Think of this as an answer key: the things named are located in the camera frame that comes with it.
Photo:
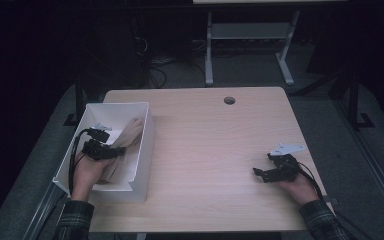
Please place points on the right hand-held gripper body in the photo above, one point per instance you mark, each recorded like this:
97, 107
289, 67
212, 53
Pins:
285, 163

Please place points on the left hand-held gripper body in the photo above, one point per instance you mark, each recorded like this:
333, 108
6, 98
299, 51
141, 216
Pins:
96, 148

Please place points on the white rectangular box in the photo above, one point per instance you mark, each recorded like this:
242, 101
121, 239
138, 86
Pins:
136, 166

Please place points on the person's left hand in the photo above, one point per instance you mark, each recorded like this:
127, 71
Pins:
88, 175

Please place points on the person's right hand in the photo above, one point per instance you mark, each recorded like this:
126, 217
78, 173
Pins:
300, 190

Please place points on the black metal stand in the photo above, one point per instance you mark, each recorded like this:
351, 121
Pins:
355, 100
78, 100

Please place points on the aluminium floor rail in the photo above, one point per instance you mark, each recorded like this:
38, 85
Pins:
41, 213
376, 173

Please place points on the white metal desk frame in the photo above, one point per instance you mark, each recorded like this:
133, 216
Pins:
250, 31

